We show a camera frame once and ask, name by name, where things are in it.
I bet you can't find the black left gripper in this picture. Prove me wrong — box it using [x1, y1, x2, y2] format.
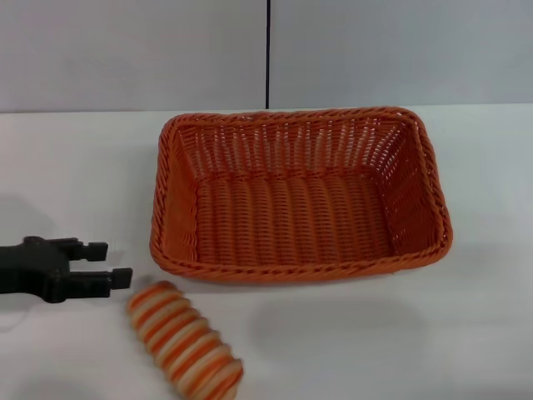
[0, 236, 134, 308]

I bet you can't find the orange striped toy bread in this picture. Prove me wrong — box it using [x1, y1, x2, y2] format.
[126, 280, 245, 400]

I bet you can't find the orange woven plastic basket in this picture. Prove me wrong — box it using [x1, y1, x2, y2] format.
[148, 106, 454, 286]

